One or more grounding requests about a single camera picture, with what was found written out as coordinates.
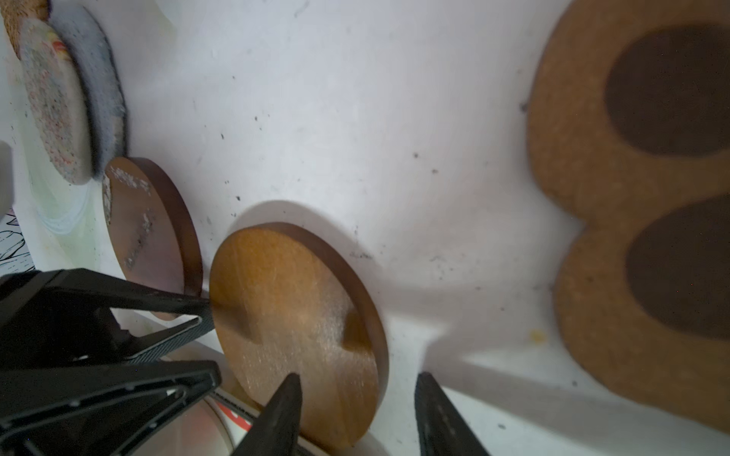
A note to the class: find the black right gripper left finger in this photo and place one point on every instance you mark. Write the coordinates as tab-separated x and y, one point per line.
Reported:
276	430

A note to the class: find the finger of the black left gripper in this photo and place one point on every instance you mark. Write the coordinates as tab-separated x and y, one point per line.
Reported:
66	317
98	410

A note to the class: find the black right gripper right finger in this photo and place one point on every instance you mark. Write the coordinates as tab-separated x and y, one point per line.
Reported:
441	428

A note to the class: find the plain brown wooden coaster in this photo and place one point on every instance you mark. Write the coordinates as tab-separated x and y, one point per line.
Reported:
285	302

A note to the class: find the scratched dark brown wooden coaster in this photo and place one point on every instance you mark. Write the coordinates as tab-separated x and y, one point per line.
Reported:
150	228

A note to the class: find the grey-blue braided rope coaster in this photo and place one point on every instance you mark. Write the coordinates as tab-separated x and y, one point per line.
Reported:
92	54

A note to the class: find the round woven rattan coaster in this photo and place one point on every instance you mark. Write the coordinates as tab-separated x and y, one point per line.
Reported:
14	12

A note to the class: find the cork paw print coaster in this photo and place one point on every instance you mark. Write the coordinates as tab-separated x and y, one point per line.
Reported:
628	130

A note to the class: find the white strawberry print tray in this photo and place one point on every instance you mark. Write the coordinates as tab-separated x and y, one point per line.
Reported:
227	402

